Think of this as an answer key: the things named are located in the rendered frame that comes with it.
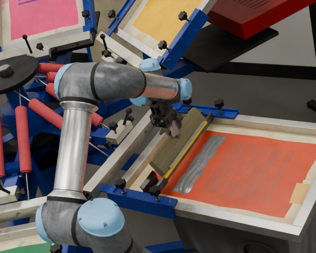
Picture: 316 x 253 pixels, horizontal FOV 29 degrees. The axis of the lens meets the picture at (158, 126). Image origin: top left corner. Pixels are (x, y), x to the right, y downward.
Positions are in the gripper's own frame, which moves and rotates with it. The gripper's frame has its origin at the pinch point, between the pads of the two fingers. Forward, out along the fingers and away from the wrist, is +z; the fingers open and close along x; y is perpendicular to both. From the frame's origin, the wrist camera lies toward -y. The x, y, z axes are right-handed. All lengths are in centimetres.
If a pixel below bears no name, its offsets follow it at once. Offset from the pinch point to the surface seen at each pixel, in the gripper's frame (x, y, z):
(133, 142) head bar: -20.7, 2.5, 5.7
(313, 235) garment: 51, -1, 44
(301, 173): 50, -3, 14
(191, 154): 2.3, -3.9, 13.7
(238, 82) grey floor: -79, -188, 110
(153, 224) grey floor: -68, -37, 109
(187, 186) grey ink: 10.3, 14.9, 13.3
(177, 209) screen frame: 14.7, 29.3, 10.2
